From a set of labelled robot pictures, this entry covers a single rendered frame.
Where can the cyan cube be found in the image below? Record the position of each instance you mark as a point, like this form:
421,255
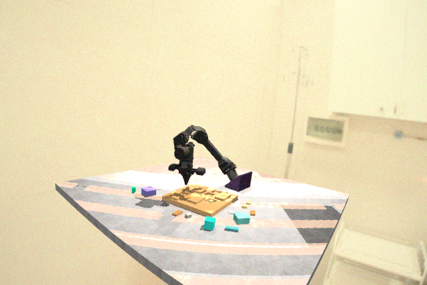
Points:
209,223

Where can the small orange flat bar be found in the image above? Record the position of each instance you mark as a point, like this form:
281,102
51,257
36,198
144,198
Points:
178,212

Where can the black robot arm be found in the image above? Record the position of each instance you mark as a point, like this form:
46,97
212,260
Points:
183,150

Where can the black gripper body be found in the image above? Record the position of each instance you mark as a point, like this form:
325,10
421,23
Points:
198,171

